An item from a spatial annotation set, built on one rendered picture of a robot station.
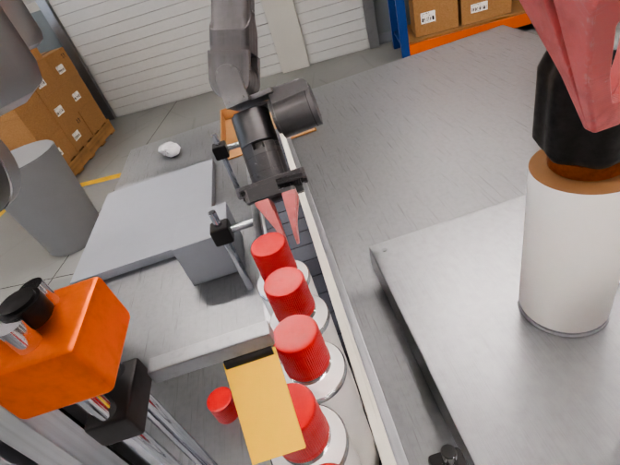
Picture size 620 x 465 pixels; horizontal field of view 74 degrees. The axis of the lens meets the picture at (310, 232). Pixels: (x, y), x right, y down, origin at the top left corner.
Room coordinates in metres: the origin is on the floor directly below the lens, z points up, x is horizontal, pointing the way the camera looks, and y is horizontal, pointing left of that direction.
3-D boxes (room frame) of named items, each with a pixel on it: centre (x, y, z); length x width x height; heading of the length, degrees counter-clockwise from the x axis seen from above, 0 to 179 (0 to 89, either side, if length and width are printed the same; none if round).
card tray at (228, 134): (1.19, 0.02, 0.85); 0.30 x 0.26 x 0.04; 179
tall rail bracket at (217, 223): (0.53, 0.11, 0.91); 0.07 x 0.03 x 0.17; 89
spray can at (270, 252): (0.29, 0.04, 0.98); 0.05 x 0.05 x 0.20
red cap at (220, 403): (0.31, 0.17, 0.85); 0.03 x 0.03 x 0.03
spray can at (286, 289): (0.23, 0.03, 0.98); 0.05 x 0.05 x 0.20
